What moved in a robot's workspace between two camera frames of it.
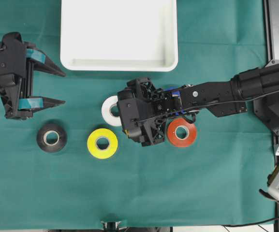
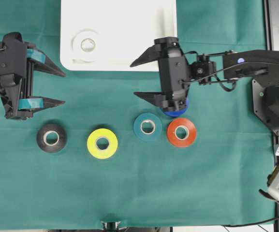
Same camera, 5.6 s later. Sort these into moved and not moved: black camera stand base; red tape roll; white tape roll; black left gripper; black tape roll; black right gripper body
Moved: black right gripper body; white tape roll
Not moved: black camera stand base; black left gripper; black tape roll; red tape roll
